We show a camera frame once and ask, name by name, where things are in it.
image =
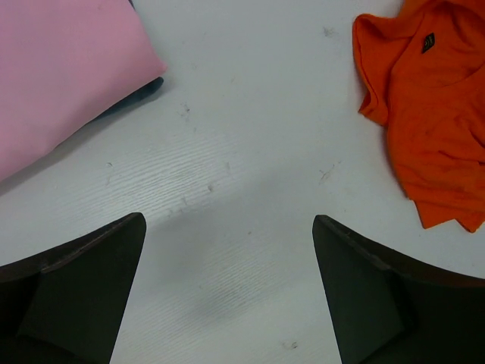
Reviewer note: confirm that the dark blue folded t shirt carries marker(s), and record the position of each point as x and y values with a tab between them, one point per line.
140	93

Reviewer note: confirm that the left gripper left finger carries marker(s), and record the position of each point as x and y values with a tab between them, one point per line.
66	304

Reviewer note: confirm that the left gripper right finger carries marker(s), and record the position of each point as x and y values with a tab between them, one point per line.
387	307

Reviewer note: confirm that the orange t shirt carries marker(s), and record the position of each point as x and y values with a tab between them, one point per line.
423	72

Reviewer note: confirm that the pink folded t shirt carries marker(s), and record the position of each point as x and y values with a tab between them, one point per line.
63	63

